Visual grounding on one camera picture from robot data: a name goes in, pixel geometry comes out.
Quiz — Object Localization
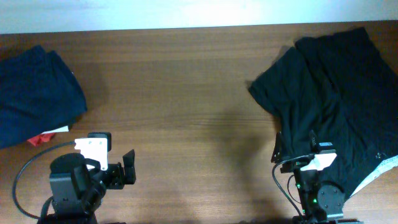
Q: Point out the black garment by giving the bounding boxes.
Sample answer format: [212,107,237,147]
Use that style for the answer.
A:
[249,27,397,197]

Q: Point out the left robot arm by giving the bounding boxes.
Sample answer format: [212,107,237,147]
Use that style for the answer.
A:
[38,133,136,223]

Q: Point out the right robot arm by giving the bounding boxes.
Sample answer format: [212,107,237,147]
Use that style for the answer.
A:
[271,131,345,223]

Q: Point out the navy blue shorts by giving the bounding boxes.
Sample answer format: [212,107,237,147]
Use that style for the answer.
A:
[1,45,87,148]

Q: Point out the left black cable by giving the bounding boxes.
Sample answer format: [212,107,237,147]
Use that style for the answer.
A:
[12,140,77,220]

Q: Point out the black cable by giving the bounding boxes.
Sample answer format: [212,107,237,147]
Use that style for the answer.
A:
[12,140,77,220]
[271,154,315,218]

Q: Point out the white folded shirt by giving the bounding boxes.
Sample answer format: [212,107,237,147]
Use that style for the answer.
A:
[42,126,70,134]

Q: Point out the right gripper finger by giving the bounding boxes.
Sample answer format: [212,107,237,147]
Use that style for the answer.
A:
[309,130,318,153]
[271,131,282,164]

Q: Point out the red folded shirt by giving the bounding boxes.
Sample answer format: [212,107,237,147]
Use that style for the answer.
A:
[27,133,55,147]

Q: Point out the right black cable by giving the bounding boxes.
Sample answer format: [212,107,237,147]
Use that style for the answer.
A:
[271,154,315,218]

